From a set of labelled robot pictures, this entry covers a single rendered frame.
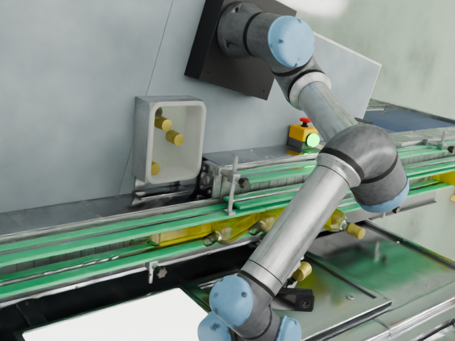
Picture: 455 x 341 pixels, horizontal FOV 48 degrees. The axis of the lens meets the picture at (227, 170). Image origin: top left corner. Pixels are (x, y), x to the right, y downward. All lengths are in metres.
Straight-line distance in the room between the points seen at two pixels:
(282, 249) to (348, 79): 1.15
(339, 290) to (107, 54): 0.89
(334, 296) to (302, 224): 0.58
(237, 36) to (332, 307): 0.75
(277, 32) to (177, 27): 0.30
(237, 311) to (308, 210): 0.22
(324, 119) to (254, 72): 0.38
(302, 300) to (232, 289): 0.31
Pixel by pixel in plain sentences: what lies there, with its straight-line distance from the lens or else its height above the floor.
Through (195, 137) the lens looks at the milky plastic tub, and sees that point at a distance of 1.45.
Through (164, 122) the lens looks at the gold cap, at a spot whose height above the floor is 0.81.
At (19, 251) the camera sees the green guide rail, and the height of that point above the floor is 0.93.
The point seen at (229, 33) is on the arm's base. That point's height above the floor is 0.87.
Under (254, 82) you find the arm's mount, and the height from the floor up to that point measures 0.82.
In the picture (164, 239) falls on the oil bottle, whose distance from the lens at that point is 1.36.
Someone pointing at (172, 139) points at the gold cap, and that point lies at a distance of 1.42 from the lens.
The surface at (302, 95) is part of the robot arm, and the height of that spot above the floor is 1.07.
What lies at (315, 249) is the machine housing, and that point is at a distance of 1.78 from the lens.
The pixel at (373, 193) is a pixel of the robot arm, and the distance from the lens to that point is 1.07.
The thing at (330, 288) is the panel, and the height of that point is 1.19.
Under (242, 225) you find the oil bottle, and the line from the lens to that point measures 1.45.
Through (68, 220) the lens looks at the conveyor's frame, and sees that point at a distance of 1.30.
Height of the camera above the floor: 1.96
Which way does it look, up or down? 47 degrees down
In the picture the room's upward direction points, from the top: 117 degrees clockwise
